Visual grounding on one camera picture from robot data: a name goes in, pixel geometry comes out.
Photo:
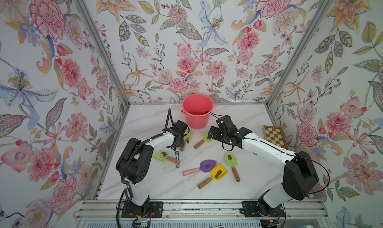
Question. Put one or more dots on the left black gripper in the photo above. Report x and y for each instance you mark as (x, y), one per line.
(181, 142)

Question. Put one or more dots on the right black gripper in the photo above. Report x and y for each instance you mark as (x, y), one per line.
(217, 130)

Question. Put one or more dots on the green trowel wooden handle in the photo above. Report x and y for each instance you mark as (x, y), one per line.
(231, 161)
(187, 138)
(204, 139)

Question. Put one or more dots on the white blue brush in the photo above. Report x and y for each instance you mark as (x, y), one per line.
(177, 155)

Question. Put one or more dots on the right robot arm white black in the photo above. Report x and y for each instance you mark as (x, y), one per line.
(299, 174)

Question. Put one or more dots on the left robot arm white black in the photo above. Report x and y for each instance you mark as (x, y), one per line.
(134, 162)

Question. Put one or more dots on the pink plastic bucket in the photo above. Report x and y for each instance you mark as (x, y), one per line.
(196, 109)

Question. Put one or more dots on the brown white chessboard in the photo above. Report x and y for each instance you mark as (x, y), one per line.
(276, 136)

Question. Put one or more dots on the green hand rake wooden handle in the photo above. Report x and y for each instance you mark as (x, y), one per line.
(162, 155)

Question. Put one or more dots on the purple trowel pink handle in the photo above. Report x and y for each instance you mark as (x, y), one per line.
(205, 166)

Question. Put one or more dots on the yellow scoop wooden handle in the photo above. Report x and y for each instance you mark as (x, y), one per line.
(217, 173)

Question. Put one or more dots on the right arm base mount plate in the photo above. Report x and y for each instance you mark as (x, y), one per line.
(256, 209)

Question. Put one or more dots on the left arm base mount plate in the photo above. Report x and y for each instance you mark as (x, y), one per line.
(152, 209)

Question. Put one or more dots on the aluminium rail frame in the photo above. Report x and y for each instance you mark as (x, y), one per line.
(203, 214)

